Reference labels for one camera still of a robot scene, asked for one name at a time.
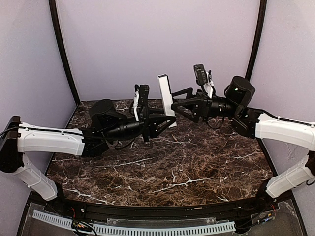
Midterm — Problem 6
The grey slotted cable duct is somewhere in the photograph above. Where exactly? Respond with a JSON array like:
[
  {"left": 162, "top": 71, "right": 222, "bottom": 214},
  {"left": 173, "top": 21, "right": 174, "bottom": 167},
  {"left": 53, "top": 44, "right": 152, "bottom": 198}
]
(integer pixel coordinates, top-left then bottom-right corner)
[{"left": 32, "top": 210, "right": 236, "bottom": 236}]

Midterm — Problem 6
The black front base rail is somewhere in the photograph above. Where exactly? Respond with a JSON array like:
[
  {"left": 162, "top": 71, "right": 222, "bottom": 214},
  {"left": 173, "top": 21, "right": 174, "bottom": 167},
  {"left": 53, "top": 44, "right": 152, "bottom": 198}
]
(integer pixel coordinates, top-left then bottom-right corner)
[{"left": 29, "top": 191, "right": 293, "bottom": 227}]

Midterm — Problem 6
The black frame post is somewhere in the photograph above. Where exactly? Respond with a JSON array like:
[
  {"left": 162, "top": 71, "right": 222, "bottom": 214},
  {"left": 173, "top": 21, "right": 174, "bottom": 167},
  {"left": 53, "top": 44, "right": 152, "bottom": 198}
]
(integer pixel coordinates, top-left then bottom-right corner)
[
  {"left": 245, "top": 0, "right": 268, "bottom": 79},
  {"left": 48, "top": 0, "right": 81, "bottom": 106}
]

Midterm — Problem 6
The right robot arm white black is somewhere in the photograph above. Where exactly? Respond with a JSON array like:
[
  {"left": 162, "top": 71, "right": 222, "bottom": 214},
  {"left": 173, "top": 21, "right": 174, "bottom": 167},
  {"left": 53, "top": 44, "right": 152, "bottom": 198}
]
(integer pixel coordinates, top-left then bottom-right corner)
[{"left": 171, "top": 76, "right": 315, "bottom": 199}]

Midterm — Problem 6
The black right frame post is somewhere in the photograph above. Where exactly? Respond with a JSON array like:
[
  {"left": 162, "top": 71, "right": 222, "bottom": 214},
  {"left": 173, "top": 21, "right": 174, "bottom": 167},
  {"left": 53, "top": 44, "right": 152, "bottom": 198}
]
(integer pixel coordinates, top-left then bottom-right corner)
[{"left": 245, "top": 0, "right": 268, "bottom": 79}]

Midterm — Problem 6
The white remote control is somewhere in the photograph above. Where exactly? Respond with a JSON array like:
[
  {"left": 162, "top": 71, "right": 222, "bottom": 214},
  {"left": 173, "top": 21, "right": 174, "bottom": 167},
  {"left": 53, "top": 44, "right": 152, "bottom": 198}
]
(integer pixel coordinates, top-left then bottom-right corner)
[{"left": 157, "top": 74, "right": 175, "bottom": 117}]

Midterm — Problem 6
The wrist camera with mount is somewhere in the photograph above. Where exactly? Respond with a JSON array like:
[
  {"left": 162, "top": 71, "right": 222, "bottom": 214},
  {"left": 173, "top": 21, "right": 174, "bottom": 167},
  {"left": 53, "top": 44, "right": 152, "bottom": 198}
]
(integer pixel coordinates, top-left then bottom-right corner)
[
  {"left": 132, "top": 85, "right": 150, "bottom": 122},
  {"left": 193, "top": 64, "right": 216, "bottom": 98}
]

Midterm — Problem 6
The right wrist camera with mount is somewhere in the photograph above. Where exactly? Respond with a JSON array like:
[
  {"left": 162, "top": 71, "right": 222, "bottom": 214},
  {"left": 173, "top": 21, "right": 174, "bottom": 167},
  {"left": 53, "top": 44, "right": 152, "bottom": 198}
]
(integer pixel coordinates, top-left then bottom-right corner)
[{"left": 193, "top": 64, "right": 216, "bottom": 98}]

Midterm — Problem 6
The black left frame post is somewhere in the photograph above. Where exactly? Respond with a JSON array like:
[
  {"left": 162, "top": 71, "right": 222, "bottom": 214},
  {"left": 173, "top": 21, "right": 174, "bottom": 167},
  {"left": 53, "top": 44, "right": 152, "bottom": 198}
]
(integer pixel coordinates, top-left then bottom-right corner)
[{"left": 48, "top": 0, "right": 81, "bottom": 106}]

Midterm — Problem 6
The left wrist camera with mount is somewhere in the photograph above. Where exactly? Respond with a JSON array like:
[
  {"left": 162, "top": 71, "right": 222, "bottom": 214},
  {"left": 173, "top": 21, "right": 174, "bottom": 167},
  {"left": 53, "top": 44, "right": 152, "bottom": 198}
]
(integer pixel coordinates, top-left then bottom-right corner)
[{"left": 132, "top": 85, "right": 150, "bottom": 122}]

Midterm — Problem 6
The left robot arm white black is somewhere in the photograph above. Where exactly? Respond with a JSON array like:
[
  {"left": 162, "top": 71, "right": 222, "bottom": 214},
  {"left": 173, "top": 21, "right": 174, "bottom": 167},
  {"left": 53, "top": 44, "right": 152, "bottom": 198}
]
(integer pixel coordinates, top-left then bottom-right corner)
[{"left": 0, "top": 99, "right": 176, "bottom": 202}]

